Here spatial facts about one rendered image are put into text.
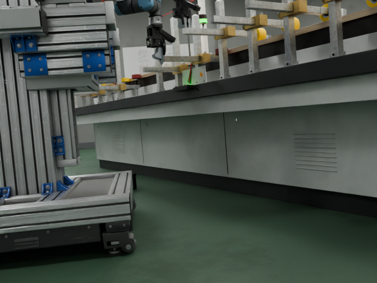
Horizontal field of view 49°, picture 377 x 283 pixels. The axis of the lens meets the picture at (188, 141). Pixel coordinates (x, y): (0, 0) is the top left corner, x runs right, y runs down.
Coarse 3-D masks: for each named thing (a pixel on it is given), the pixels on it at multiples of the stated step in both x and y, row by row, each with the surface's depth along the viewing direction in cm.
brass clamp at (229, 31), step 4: (224, 28) 222; (228, 28) 220; (232, 28) 222; (224, 32) 223; (228, 32) 220; (232, 32) 222; (216, 36) 230; (220, 36) 226; (224, 36) 223; (228, 36) 224; (232, 36) 225
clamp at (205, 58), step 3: (201, 54) 243; (204, 54) 243; (207, 54) 244; (201, 57) 244; (204, 57) 243; (207, 57) 244; (201, 60) 244; (204, 60) 243; (207, 60) 244; (192, 63) 253; (195, 63) 250; (198, 63) 249; (201, 63) 250
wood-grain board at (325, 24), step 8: (368, 8) 174; (376, 8) 171; (344, 16) 184; (352, 16) 180; (360, 16) 177; (320, 24) 195; (328, 24) 191; (296, 32) 208; (304, 32) 204; (264, 40) 228; (272, 40) 223; (232, 48) 252; (240, 48) 246; (248, 48) 240; (152, 72) 344
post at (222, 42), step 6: (222, 0) 228; (216, 6) 228; (222, 6) 227; (216, 12) 229; (222, 12) 227; (222, 24) 227; (222, 42) 227; (222, 48) 227; (222, 54) 228; (222, 60) 228; (222, 66) 229; (222, 72) 229; (228, 72) 230
